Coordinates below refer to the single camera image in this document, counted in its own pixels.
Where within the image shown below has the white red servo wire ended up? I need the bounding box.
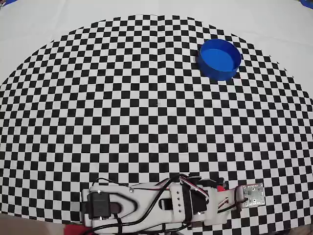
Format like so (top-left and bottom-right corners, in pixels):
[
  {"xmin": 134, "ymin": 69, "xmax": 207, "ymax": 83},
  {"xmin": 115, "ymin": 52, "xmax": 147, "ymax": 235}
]
[{"xmin": 178, "ymin": 176, "xmax": 235, "ymax": 212}]

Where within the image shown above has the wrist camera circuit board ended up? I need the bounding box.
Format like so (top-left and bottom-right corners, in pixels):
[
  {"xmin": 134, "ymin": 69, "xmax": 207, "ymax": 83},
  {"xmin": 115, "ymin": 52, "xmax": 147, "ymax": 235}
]
[{"xmin": 241, "ymin": 183, "xmax": 265, "ymax": 210}]

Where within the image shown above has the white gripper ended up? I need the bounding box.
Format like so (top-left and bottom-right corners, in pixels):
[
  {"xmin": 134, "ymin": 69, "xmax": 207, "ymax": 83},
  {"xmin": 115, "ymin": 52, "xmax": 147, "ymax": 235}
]
[{"xmin": 201, "ymin": 177, "xmax": 235, "ymax": 225}]

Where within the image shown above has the black white checkerboard mat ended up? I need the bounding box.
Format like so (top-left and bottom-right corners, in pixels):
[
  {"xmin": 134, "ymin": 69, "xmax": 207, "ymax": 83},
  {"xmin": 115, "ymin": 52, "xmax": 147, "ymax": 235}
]
[{"xmin": 0, "ymin": 14, "xmax": 313, "ymax": 232}]

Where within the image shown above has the blue round box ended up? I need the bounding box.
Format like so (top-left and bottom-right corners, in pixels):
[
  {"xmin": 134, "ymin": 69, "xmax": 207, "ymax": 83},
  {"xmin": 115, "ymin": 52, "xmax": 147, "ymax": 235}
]
[{"xmin": 197, "ymin": 38, "xmax": 243, "ymax": 81}]

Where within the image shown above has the black cable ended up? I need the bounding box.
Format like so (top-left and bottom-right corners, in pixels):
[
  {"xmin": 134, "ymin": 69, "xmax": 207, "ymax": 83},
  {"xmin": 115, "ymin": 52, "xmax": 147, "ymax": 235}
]
[{"xmin": 91, "ymin": 175, "xmax": 245, "ymax": 235}]

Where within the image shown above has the white table sheet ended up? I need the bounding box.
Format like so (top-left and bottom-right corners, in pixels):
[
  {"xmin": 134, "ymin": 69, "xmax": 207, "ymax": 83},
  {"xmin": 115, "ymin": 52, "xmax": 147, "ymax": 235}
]
[{"xmin": 0, "ymin": 0, "xmax": 313, "ymax": 235}]

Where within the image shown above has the red rectangular object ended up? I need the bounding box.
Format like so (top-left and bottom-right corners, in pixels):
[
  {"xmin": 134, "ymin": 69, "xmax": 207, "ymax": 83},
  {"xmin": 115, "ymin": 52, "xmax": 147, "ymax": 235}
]
[{"xmin": 64, "ymin": 224, "xmax": 93, "ymax": 235}]

